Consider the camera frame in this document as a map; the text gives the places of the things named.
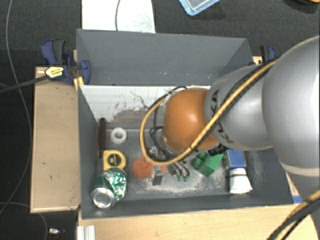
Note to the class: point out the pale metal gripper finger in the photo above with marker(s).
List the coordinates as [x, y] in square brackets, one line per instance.
[158, 177]

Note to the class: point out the green toy block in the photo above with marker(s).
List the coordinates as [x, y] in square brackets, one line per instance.
[207, 165]

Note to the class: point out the dark brown long stick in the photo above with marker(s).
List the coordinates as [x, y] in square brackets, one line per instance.
[102, 136]

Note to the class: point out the crushed green drink can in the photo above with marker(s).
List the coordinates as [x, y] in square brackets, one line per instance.
[110, 186]

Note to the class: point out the yellow and black tape measure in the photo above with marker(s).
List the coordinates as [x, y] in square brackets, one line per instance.
[113, 160]

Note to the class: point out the black cylinder on white bracket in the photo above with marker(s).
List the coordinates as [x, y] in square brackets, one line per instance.
[217, 151]

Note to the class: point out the pale wood board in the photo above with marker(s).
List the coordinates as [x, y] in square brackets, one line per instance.
[55, 139]

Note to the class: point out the blue box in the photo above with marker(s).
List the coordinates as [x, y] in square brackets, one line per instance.
[236, 159]

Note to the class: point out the grey metal bin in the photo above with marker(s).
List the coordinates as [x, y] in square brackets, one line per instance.
[155, 59]

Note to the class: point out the orange ball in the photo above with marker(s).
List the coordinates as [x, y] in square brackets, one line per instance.
[141, 169]

